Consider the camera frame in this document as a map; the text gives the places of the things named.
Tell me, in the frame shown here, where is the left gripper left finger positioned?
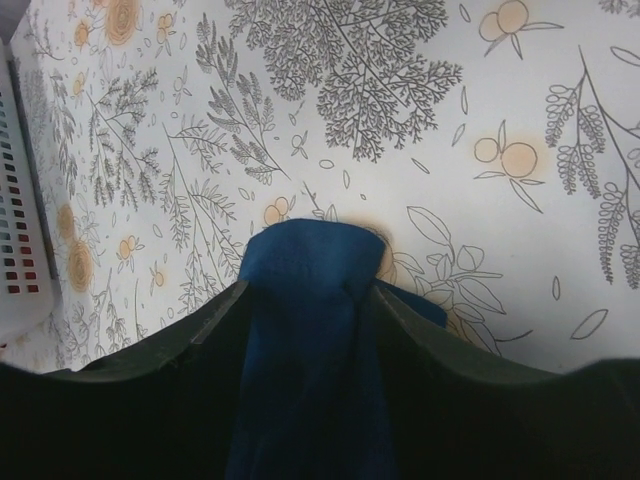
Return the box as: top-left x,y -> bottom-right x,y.
49,281 -> 249,375

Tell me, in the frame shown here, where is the dark blue t shirt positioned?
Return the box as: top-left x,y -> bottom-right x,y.
225,219 -> 443,479

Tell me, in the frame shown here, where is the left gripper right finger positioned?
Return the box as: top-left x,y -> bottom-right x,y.
375,284 -> 543,373

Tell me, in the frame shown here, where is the white plastic basket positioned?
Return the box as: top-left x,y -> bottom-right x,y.
0,0 -> 57,349

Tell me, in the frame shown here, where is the floral table mat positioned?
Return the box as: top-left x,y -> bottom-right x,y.
1,1 -> 639,372

